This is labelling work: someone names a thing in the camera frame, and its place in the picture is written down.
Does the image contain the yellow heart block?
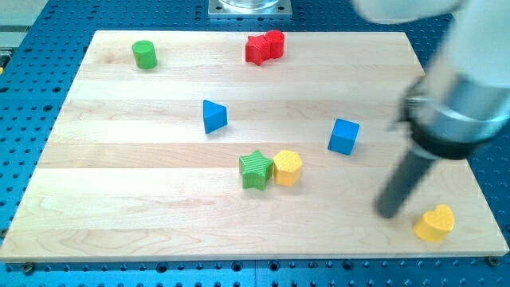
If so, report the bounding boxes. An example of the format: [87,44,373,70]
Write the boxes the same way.
[413,204,455,242]

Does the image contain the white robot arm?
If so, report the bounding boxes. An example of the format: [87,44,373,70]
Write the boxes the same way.
[353,0,509,218]

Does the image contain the green star block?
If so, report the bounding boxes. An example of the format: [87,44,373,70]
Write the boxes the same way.
[239,150,273,191]

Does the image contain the red star block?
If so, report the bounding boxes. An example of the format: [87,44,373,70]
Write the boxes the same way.
[245,35,271,65]

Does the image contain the red cylinder block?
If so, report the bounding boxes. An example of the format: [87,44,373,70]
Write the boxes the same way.
[265,29,285,58]

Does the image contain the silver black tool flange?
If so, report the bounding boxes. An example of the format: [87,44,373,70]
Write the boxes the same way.
[396,63,509,160]

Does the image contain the blue cube block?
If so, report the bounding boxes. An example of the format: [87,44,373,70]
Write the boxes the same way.
[328,119,359,155]

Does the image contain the green cylinder block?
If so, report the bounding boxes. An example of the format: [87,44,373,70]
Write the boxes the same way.
[131,40,158,69]

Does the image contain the blue triangle block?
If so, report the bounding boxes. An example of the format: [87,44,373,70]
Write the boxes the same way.
[202,100,228,134]

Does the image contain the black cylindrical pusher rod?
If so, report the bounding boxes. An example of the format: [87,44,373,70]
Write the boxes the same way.
[375,144,437,218]

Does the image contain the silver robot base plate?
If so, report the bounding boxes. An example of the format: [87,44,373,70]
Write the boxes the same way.
[207,0,292,18]

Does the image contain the yellow hexagon block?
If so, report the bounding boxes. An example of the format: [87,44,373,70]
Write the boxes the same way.
[273,150,303,187]

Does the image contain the light wooden board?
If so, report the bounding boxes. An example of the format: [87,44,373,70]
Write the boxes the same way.
[1,30,508,262]

